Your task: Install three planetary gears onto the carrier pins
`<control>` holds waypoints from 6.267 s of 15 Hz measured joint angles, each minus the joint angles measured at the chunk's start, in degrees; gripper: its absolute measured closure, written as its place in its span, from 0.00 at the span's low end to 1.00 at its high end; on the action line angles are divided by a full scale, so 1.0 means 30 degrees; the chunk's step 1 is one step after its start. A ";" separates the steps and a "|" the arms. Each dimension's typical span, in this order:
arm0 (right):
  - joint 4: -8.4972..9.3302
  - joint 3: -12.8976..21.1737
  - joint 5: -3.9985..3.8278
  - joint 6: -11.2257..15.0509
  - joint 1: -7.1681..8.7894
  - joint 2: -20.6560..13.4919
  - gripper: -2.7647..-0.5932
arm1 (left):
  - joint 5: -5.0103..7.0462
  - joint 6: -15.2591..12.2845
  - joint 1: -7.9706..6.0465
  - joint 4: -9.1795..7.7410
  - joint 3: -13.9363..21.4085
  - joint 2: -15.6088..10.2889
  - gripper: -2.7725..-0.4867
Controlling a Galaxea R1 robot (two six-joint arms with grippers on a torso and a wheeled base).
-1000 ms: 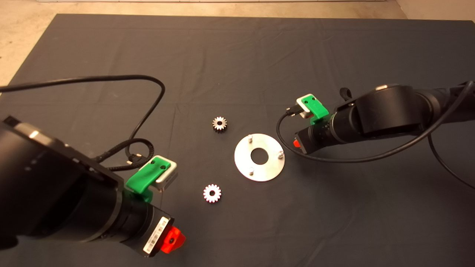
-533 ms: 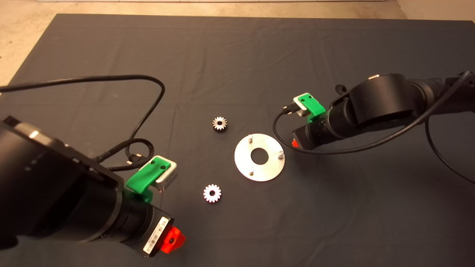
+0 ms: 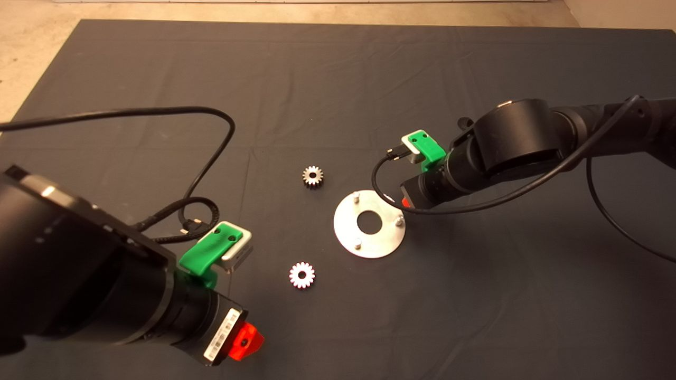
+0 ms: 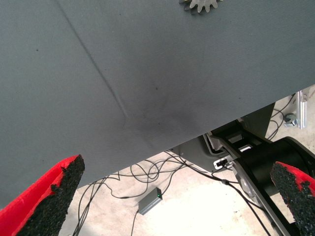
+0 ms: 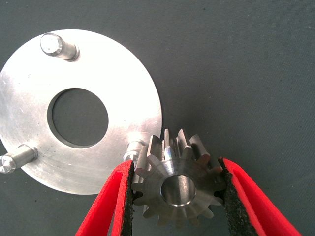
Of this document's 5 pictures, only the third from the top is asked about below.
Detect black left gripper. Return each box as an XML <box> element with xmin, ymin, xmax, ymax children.
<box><xmin>172</xmin><ymin>283</ymin><xmax>265</xmax><ymax>366</ymax></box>

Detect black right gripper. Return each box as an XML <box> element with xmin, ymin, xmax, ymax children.
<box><xmin>400</xmin><ymin>140</ymin><xmax>484</xmax><ymax>209</ymax></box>

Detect white bevel gear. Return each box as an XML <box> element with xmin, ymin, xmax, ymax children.
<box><xmin>289</xmin><ymin>262</ymin><xmax>316</xmax><ymax>290</ymax></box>

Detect round metal carrier plate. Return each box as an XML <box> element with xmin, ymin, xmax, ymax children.
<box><xmin>333</xmin><ymin>190</ymin><xmax>407</xmax><ymax>259</ymax></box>

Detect small steel planetary gear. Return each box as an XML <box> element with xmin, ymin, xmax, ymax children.
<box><xmin>302</xmin><ymin>166</ymin><xmax>324</xmax><ymax>190</ymax></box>

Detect dark grey table cloth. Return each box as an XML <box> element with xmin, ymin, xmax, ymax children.
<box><xmin>0</xmin><ymin>20</ymin><xmax>676</xmax><ymax>380</ymax></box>

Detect silver right camera box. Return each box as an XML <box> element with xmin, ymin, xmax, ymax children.
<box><xmin>401</xmin><ymin>132</ymin><xmax>426</xmax><ymax>163</ymax></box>

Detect silver camera box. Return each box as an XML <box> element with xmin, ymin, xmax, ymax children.
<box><xmin>217</xmin><ymin>222</ymin><xmax>253</xmax><ymax>273</ymax></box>
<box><xmin>401</xmin><ymin>132</ymin><xmax>426</xmax><ymax>163</ymax></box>

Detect green right camera mount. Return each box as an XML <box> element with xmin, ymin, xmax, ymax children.
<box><xmin>409</xmin><ymin>130</ymin><xmax>447</xmax><ymax>172</ymax></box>

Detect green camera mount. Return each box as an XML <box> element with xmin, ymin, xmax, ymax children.
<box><xmin>409</xmin><ymin>130</ymin><xmax>447</xmax><ymax>172</ymax></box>
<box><xmin>179</xmin><ymin>222</ymin><xmax>245</xmax><ymax>288</ymax></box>

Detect silver left camera box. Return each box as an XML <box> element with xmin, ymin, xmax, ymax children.
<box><xmin>217</xmin><ymin>222</ymin><xmax>253</xmax><ymax>273</ymax></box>

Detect green left camera mount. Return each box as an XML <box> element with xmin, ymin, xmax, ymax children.
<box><xmin>179</xmin><ymin>222</ymin><xmax>245</xmax><ymax>288</ymax></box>

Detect braided black left arm cable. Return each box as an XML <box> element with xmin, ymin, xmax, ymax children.
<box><xmin>132</xmin><ymin>197</ymin><xmax>220</xmax><ymax>244</ymax></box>

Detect thin black left camera cable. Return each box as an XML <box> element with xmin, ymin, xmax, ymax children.
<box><xmin>0</xmin><ymin>107</ymin><xmax>236</xmax><ymax>233</ymax></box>

